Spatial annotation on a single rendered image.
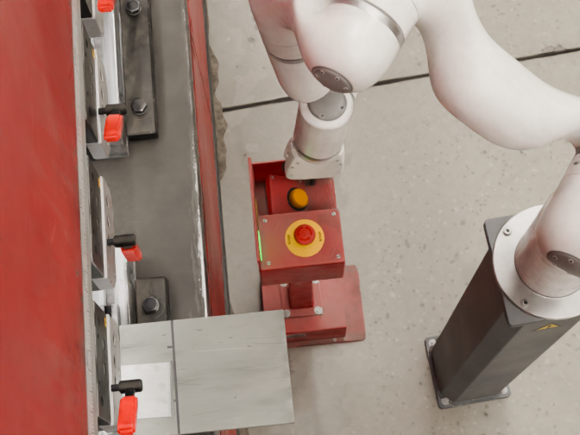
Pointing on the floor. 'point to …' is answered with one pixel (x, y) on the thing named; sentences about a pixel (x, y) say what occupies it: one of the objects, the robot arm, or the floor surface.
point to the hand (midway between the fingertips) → (309, 174)
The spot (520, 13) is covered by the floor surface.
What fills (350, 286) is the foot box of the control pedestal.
